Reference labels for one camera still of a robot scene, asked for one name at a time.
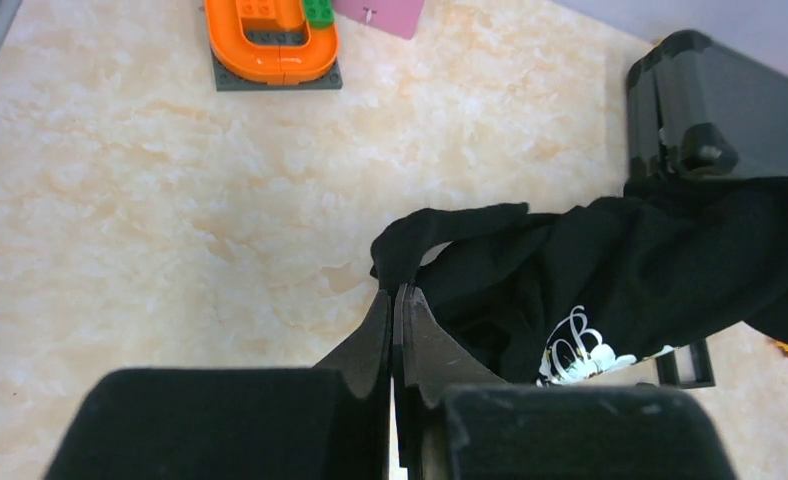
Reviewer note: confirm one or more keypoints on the black printed t-shirt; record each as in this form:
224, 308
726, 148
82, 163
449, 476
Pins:
554, 299

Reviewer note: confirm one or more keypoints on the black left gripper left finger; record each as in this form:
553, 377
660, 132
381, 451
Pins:
327, 421

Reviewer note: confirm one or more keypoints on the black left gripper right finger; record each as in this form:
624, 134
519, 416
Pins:
457, 420

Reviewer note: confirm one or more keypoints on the black square frame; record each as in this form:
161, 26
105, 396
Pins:
688, 367

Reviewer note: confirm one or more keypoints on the black hard carrying case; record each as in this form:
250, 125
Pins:
697, 109

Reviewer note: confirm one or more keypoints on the pink wedge stand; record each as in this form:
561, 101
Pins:
396, 17

